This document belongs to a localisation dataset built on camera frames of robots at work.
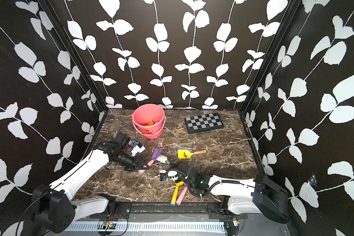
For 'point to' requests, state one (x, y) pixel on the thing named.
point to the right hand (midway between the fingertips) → (170, 160)
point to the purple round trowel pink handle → (180, 197)
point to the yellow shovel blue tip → (175, 192)
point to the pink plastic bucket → (149, 120)
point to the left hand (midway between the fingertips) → (147, 167)
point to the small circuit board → (106, 225)
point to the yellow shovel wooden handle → (186, 154)
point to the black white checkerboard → (203, 123)
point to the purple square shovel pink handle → (155, 154)
